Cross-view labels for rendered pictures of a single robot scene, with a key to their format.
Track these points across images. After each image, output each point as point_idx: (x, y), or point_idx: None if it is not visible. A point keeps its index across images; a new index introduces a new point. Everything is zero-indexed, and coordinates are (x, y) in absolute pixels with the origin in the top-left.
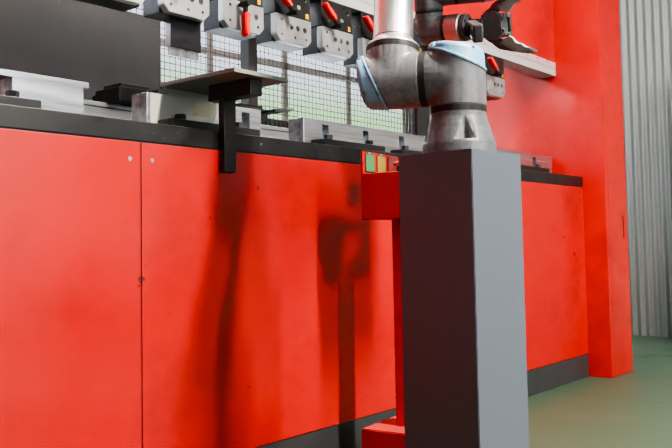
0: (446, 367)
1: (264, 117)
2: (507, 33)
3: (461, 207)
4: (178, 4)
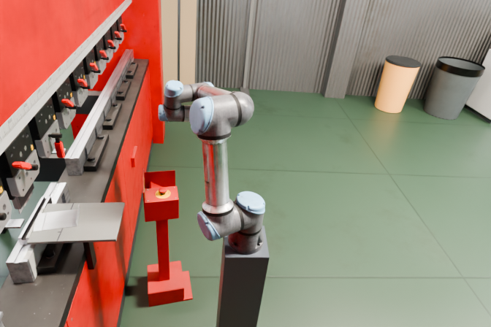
0: (242, 319)
1: None
2: None
3: (259, 275)
4: (26, 183)
